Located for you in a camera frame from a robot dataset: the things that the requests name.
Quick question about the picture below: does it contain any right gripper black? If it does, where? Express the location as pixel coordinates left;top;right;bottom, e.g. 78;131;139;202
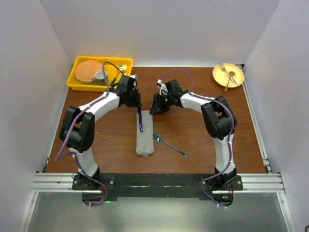
150;93;173;115

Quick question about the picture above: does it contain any blue metallic knife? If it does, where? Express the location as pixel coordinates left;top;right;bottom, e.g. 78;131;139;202
138;106;143;132

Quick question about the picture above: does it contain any blue metallic fork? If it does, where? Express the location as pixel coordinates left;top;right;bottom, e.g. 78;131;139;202
153;133;188;157

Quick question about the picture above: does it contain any grey cloth napkin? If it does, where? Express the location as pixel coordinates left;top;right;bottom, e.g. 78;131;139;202
136;110;154;157

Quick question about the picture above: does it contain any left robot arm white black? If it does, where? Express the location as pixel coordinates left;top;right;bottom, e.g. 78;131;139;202
56;75;143;189

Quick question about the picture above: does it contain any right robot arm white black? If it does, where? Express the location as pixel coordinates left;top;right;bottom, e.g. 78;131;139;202
150;79;237;190

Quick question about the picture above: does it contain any grey ceramic mug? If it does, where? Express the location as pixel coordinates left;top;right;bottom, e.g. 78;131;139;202
92;70;108;84

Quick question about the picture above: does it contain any yellow plastic bin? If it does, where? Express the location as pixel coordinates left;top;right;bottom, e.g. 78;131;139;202
67;56;133;92

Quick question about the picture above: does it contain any round wooden plate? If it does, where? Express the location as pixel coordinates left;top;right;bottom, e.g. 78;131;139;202
75;60;102;83

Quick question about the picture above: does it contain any tan round plate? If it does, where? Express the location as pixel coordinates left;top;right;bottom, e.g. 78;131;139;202
212;63;245;88

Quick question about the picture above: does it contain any silver fork on plate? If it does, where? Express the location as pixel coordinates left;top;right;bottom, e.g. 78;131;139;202
219;63;237;85

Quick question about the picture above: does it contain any silver knife on plate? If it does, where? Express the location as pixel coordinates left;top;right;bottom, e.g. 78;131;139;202
224;71;235;92

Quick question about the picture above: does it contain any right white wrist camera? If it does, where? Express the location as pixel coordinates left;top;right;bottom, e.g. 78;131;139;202
156;79;168;96

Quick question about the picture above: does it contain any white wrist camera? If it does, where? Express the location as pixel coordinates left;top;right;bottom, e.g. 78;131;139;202
156;79;168;96
130;74;138;84

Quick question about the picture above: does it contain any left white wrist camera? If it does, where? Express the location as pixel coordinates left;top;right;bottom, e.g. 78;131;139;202
130;74;138;84

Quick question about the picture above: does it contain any gold spoon black handle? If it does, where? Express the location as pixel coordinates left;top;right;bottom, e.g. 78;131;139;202
110;66;123;87

